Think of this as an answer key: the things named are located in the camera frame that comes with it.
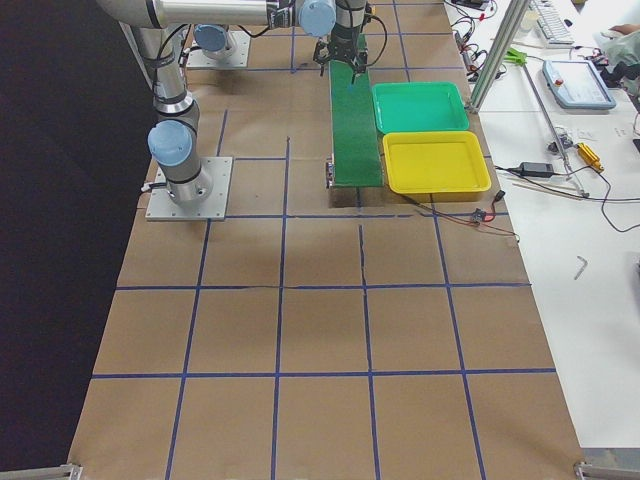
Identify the small red-wired circuit board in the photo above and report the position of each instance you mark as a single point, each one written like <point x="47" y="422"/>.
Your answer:
<point x="479" y="216"/>

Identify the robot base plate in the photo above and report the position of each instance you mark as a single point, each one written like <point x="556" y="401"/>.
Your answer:
<point x="198" y="59"/>
<point x="204" y="198"/>

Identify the black power adapter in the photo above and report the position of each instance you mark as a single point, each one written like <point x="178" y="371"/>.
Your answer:
<point x="536" y="169"/>

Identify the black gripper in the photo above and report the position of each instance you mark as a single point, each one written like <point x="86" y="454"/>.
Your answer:
<point x="346" y="48"/>

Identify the green handled reacher grabber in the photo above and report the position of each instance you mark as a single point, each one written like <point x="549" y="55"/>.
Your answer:
<point x="520" y="58"/>

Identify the green plastic tray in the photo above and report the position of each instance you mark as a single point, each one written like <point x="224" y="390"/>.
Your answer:
<point x="418" y="107"/>

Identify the yellow plastic tray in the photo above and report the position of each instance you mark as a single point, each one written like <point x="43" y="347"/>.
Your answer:
<point x="436" y="162"/>

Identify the silver allen key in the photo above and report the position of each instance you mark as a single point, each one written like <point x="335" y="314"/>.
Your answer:
<point x="583" y="263"/>

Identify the white keyboard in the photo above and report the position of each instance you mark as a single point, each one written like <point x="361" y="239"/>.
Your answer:
<point x="552" y="28"/>

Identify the robot teach pendant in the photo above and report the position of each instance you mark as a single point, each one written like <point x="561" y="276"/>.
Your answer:
<point x="577" y="85"/>

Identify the green conveyor belt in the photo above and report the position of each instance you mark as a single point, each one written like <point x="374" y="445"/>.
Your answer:
<point x="356" y="157"/>

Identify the aluminium frame post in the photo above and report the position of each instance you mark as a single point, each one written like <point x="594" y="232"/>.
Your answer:
<point x="507" y="30"/>

